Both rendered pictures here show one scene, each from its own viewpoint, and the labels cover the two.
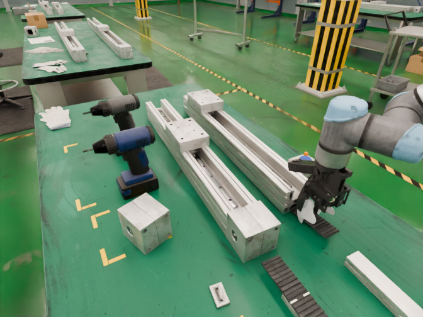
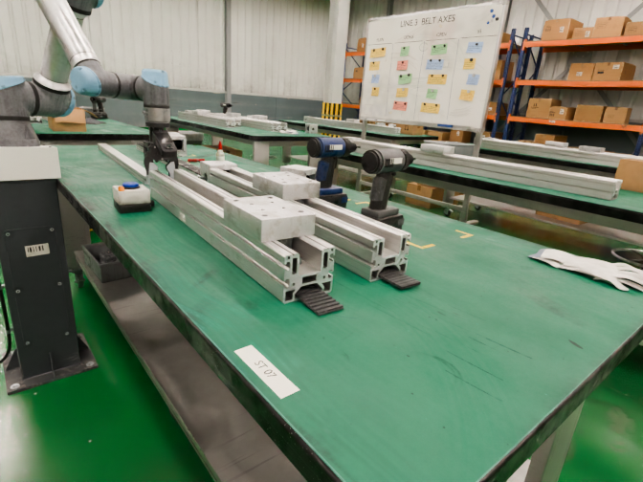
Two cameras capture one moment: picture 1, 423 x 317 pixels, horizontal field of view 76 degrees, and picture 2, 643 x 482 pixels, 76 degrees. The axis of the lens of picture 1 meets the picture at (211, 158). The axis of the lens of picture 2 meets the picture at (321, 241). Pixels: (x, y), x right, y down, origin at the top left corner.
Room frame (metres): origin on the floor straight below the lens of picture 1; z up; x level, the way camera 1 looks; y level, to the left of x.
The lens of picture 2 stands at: (1.93, -0.01, 1.10)
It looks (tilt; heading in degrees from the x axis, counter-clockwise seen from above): 19 degrees down; 169
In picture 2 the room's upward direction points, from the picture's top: 4 degrees clockwise
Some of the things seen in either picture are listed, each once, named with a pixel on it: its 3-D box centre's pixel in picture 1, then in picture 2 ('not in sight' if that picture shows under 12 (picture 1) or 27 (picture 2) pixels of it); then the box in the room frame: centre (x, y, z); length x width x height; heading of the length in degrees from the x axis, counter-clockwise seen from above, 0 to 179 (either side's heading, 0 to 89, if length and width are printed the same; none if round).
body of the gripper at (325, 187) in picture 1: (327, 182); (158, 142); (0.52, -0.29, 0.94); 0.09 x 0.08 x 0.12; 26
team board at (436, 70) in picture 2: not in sight; (415, 122); (-2.05, 1.62, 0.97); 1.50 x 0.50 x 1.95; 29
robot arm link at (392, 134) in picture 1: (395, 134); (127, 87); (0.48, -0.38, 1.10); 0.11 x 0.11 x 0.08; 53
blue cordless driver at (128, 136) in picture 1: (124, 164); (335, 172); (0.67, 0.26, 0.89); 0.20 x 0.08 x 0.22; 120
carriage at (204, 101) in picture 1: (204, 103); (267, 223); (1.18, 0.03, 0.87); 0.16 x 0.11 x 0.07; 26
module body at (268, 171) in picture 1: (231, 137); (216, 214); (0.95, -0.08, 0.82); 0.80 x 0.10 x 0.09; 26
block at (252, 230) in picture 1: (255, 229); (215, 176); (0.47, -0.11, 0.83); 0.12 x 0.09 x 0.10; 116
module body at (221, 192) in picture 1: (187, 148); (284, 208); (0.87, 0.09, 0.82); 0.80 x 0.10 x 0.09; 26
